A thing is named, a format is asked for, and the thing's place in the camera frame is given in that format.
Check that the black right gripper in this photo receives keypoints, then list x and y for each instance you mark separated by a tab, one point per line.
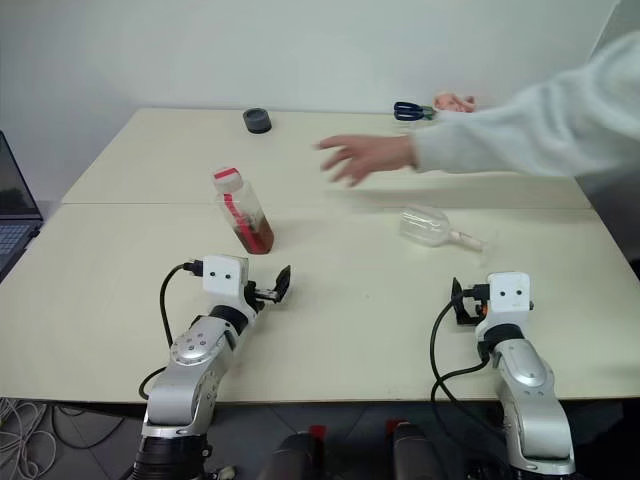
475	305

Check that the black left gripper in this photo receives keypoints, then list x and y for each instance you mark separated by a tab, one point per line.
259	295

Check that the clear bottle with red label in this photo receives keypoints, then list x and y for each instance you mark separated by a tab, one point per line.
250	220

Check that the clear wine glass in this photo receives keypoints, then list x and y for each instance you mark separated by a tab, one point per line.
425	227

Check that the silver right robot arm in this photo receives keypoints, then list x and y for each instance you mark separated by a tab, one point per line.
525	380

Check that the person's forearm in white sleeve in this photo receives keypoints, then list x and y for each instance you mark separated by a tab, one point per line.
530	130

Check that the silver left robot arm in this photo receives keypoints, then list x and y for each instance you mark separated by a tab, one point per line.
190	350

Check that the person's bare hand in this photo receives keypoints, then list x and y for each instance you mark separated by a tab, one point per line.
375	152

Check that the white bottle cap pink stripe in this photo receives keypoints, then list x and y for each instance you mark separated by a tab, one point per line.
227	180

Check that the grey partition panel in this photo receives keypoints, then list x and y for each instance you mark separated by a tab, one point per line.
615	225

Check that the pink cloth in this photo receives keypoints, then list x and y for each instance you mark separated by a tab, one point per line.
452	102

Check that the dark grey laptop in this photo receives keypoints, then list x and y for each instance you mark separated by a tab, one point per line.
15	200

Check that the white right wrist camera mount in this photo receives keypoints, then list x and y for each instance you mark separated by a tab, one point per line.
510	300

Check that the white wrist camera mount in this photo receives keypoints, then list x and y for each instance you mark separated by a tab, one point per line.
222	280
510	300

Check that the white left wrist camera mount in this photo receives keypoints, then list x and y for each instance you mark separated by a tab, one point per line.
222	280

